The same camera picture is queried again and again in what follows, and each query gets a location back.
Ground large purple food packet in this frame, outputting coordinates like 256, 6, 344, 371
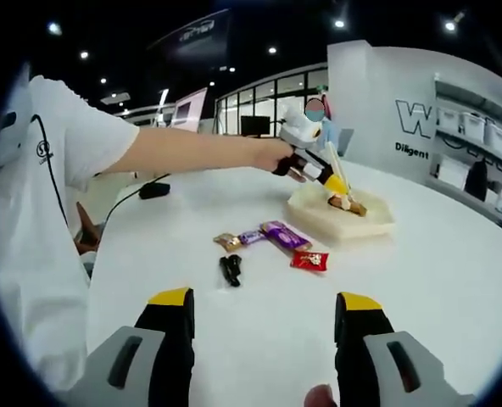
259, 220, 315, 252

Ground person's left hand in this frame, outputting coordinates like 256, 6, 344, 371
253, 138, 308, 184

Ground pink display screen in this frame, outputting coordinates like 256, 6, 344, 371
170, 87, 209, 131

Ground white grey chair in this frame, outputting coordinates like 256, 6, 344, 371
337, 128, 354, 159

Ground black desk monitor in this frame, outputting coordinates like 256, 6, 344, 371
240, 114, 271, 137

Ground black chest device cable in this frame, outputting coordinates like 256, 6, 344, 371
29, 114, 70, 228

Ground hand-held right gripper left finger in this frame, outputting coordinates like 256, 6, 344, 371
70, 287, 196, 407

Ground person's right hand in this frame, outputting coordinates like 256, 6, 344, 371
304, 383, 337, 407

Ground black mouse on table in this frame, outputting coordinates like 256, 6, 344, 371
137, 182, 170, 201

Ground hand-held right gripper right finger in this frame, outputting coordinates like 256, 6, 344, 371
334, 291, 477, 407

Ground beige food container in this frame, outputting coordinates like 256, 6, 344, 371
287, 185, 397, 243

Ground row of white storage boxes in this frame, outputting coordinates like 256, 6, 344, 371
439, 108, 502, 148

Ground black food packet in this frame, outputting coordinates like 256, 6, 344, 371
216, 253, 247, 289

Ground black hanging banner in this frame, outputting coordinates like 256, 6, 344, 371
147, 7, 231, 60

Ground red food packet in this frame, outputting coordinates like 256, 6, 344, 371
289, 249, 330, 273

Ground person in white shirt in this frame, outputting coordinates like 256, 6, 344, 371
0, 75, 142, 393

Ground white chest device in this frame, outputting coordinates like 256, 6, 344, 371
0, 109, 28, 167

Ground black box cable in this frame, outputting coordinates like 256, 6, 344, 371
105, 171, 171, 228

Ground small purple food packet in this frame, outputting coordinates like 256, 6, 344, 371
237, 228, 265, 246

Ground grey metal shelf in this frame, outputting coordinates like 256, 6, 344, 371
431, 71, 502, 232

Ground black hanging bag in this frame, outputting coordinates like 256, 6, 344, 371
464, 159, 488, 203

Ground white food tongs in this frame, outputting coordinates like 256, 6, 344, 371
323, 142, 358, 207

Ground gold brown food packet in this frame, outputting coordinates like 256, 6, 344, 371
212, 231, 243, 254

